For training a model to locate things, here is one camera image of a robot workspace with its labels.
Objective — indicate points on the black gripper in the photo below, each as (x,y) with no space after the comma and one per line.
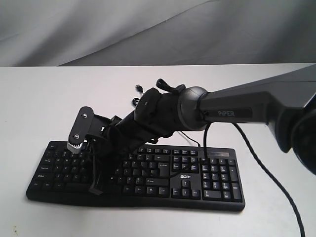
(118,142)

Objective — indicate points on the black acer keyboard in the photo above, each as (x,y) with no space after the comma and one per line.
(152,176)

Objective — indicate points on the grey backdrop cloth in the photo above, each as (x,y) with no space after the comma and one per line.
(156,32)

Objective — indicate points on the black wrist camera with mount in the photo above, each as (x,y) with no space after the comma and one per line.
(87,126)

